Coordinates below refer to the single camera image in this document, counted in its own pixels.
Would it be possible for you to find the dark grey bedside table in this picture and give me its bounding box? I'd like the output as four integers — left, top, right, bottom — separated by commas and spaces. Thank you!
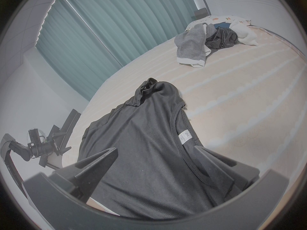
192, 7, 210, 21

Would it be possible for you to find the blue-green curtain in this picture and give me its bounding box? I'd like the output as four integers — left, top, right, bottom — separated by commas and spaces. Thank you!
35, 0, 124, 102
59, 0, 209, 68

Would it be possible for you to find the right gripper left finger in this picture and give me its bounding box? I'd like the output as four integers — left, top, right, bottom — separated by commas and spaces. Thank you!
56, 147, 118, 203

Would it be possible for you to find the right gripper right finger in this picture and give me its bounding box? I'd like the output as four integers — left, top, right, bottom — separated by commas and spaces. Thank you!
193, 146, 261, 201

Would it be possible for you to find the black T-shirt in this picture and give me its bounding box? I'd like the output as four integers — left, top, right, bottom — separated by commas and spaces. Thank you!
78, 78, 236, 221

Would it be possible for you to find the pile of clothes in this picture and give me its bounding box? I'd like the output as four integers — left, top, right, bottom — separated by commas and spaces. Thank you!
174, 21, 259, 68

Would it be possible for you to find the bed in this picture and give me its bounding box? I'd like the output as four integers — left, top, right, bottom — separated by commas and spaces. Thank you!
47, 0, 307, 215

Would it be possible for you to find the white printed pillow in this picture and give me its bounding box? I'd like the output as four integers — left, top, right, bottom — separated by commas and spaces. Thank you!
185, 15, 251, 32

